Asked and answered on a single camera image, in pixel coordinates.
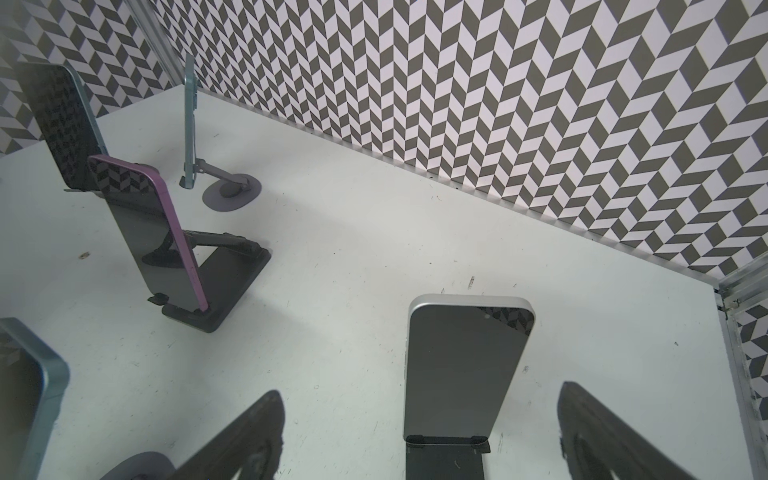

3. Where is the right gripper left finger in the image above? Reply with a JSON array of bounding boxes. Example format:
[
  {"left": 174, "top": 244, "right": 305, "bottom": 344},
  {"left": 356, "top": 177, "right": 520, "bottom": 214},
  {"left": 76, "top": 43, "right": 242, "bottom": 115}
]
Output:
[{"left": 171, "top": 390, "right": 285, "bottom": 479}]

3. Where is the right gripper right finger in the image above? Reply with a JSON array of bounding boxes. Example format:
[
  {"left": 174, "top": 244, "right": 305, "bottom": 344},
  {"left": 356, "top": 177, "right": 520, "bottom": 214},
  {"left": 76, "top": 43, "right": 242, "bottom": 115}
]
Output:
[{"left": 557, "top": 381, "right": 694, "bottom": 480}]

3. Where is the grey round stand front centre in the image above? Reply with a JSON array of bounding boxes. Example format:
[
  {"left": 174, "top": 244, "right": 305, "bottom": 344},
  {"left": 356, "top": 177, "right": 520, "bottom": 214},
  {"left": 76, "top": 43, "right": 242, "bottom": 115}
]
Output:
[{"left": 101, "top": 451, "right": 176, "bottom": 480}]

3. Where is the grey round stand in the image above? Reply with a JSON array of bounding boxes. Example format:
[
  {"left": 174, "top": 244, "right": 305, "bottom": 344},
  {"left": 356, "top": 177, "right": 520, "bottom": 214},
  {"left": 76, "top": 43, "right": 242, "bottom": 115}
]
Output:
[
  {"left": 101, "top": 451, "right": 176, "bottom": 480},
  {"left": 195, "top": 159, "right": 262, "bottom": 212}
]

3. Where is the black folding stand right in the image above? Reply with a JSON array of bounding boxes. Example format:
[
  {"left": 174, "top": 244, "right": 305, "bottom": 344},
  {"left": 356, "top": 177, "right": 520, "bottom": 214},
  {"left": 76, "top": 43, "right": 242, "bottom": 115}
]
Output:
[{"left": 405, "top": 435, "right": 491, "bottom": 480}]

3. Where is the black centre stand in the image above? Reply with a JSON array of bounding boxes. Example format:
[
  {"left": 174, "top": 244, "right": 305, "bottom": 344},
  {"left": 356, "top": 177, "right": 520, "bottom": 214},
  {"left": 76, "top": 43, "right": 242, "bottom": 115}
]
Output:
[{"left": 140, "top": 230, "right": 271, "bottom": 333}]

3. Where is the grey round stand back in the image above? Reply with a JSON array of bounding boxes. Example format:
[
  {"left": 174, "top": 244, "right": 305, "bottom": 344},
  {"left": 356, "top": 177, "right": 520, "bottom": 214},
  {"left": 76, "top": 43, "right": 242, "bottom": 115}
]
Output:
[{"left": 195, "top": 159, "right": 262, "bottom": 212}]

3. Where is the back phone teal edge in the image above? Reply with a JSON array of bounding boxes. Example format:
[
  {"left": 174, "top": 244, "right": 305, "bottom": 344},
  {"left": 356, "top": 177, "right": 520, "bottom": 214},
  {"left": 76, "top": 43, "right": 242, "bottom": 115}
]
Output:
[{"left": 180, "top": 53, "right": 197, "bottom": 190}]

